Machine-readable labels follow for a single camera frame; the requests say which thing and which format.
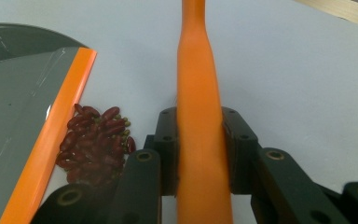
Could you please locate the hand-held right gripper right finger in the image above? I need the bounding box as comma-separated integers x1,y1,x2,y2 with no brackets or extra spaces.
221,105,261,196

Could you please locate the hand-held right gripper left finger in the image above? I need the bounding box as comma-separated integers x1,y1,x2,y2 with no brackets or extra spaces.
144,106,181,197

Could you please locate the orange brush with grey bristles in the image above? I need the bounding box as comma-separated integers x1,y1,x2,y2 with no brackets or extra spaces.
175,0,234,224

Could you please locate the group of small green beans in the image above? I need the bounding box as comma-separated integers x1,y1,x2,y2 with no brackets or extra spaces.
92,114,132,157

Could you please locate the group of red kidney beans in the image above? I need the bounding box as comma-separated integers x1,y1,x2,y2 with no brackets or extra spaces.
55,103,137,189

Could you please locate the grey dustpan with orange lip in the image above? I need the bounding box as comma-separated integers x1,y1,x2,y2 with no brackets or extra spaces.
0,22,98,224

